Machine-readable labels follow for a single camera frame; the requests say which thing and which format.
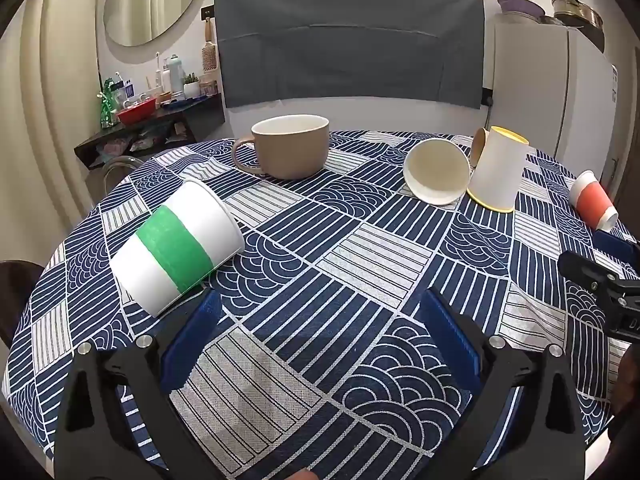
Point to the white thermos bottle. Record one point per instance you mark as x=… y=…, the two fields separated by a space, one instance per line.
x=175 y=75

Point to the black side shelf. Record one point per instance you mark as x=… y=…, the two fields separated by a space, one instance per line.
x=200 y=117

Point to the white refrigerator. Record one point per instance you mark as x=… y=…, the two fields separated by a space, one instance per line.
x=550 y=90

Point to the wooden hairbrush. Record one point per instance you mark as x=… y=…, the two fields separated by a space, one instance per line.
x=210 y=55

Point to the grey cloth cover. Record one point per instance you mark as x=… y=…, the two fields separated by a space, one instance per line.
x=350 y=40

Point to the orange and white paper cup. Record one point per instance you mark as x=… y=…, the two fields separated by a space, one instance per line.
x=595 y=202

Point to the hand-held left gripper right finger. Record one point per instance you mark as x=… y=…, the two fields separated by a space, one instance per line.
x=452 y=340

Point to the green glass bottle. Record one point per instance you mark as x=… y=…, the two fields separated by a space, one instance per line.
x=107 y=107

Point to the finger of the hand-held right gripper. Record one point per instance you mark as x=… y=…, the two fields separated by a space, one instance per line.
x=617 y=247
x=617 y=305

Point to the purple bowl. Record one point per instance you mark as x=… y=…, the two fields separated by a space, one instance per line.
x=520 y=6

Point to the metal cooking pot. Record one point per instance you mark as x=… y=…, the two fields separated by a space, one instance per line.
x=575 y=10

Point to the beige curtain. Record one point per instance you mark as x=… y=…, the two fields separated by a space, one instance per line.
x=45 y=110

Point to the red bowl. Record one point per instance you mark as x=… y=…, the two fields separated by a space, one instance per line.
x=136 y=112

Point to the oval wall mirror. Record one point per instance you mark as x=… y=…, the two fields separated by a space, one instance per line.
x=150 y=0

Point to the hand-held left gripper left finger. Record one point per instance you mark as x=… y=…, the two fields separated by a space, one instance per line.
x=192 y=340

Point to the brown kraft paper cup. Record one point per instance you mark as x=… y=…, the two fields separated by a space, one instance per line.
x=478 y=147

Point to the blue patterned tablecloth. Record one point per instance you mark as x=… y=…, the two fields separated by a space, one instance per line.
x=325 y=260

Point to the small potted plant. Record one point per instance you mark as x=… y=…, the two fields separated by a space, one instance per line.
x=191 y=89

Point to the beige ceramic mug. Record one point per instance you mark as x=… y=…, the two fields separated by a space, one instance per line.
x=292 y=147

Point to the clear plastic chair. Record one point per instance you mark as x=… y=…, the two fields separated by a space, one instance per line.
x=122 y=167

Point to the white cup yellow rim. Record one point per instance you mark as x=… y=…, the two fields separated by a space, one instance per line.
x=500 y=170

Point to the dark brown chair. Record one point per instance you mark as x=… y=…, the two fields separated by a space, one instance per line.
x=17 y=295

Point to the plain white paper cup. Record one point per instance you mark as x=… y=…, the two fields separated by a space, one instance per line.
x=435 y=170

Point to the white paper cup green band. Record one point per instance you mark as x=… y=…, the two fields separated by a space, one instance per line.
x=175 y=245

